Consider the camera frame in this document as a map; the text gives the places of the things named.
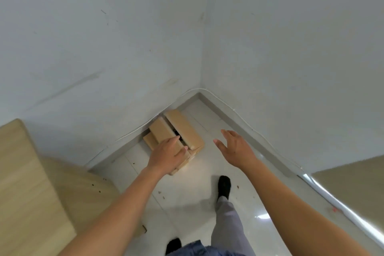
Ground person's right hand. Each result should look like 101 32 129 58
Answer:
213 129 259 170

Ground person's left hand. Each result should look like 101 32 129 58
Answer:
147 136 189 176

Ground person's left forearm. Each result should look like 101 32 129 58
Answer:
58 166 164 256

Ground person's right forearm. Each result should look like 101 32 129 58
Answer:
244 160 365 256

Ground person's right black sock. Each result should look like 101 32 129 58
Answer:
217 175 232 202

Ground person's grey trousers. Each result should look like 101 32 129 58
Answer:
211 196 256 256

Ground beige door panel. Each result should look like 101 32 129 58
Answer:
310 155 384 226

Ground light wooden table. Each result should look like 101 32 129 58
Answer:
0 118 148 256

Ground white cable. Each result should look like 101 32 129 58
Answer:
85 87 305 172

